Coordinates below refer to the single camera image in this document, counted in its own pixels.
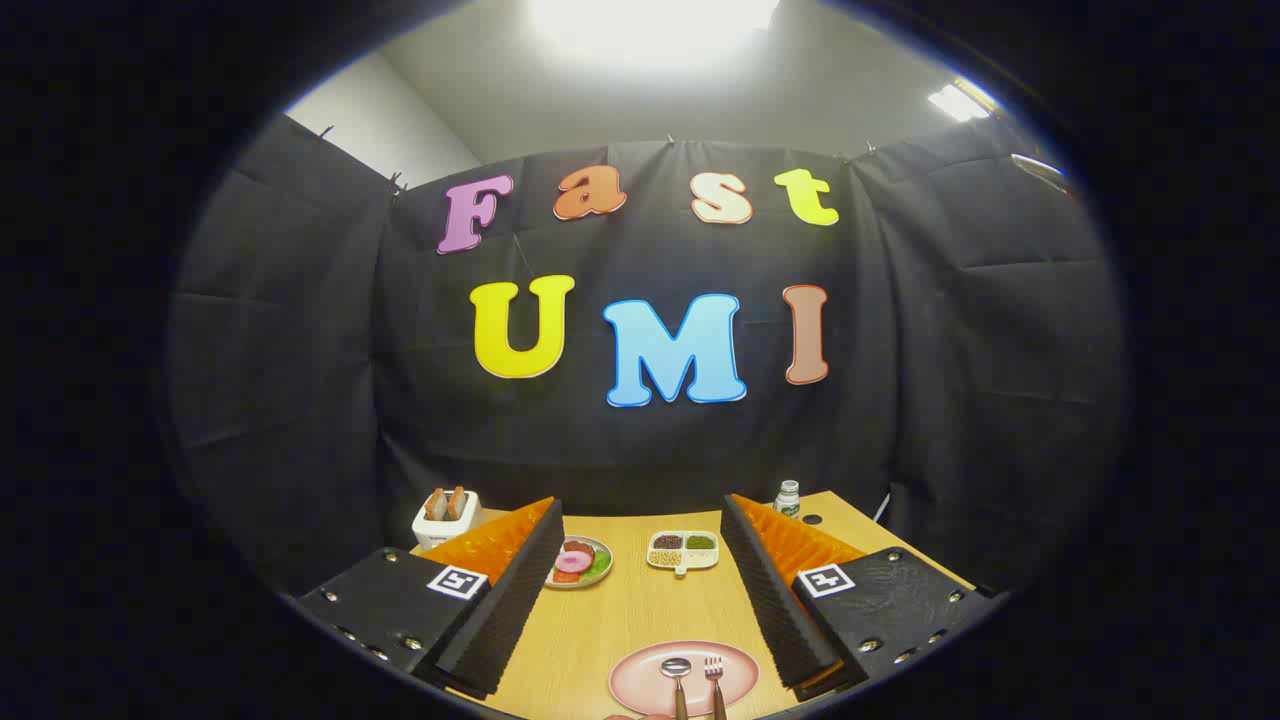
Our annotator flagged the metal spoon wooden handle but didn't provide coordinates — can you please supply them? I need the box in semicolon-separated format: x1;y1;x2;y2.
660;657;693;720

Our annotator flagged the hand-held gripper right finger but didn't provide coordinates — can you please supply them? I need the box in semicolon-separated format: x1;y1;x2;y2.
720;493;1001;701

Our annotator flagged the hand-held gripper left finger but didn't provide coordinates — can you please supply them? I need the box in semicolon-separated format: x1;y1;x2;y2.
298;497;565;701

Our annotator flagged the white divided dish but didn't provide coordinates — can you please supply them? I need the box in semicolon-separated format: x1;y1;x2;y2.
646;530;720;578

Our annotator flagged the oval food plate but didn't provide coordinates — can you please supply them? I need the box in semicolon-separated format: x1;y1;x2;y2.
545;536;614;590

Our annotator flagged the pink plate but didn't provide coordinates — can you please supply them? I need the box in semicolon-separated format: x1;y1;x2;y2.
609;640;761;719

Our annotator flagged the ceiling light panel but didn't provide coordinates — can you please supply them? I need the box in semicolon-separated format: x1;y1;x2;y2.
928;84;993;123
528;0;783;63

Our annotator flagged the white toaster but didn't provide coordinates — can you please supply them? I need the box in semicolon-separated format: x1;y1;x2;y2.
412;487;483;551

